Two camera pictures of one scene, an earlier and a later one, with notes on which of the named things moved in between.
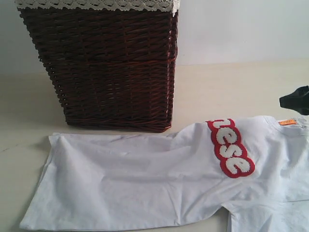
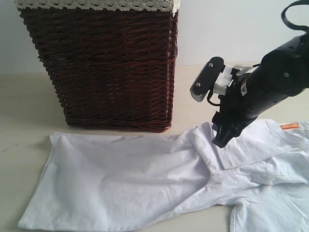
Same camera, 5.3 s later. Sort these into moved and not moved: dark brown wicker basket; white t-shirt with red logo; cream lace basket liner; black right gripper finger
Moved: black right gripper finger
Not moved: cream lace basket liner; dark brown wicker basket; white t-shirt with red logo
